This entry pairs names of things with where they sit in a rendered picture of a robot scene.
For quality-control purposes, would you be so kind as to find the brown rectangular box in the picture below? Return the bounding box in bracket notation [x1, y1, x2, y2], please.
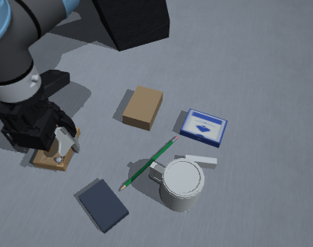
[122, 85, 163, 131]

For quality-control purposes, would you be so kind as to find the wooden ball maze puzzle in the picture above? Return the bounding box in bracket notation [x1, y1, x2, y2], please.
[33, 139, 74, 171]

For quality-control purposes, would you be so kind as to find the grey mug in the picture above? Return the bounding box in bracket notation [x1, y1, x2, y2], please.
[150, 158, 205, 212]

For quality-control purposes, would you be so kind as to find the green pencil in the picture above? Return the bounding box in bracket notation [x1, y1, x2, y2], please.
[122, 136, 178, 189]

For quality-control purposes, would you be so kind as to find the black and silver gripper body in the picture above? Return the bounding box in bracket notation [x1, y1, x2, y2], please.
[0, 82, 61, 152]

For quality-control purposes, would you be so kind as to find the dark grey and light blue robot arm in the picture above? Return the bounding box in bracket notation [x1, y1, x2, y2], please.
[0, 0, 80, 103]

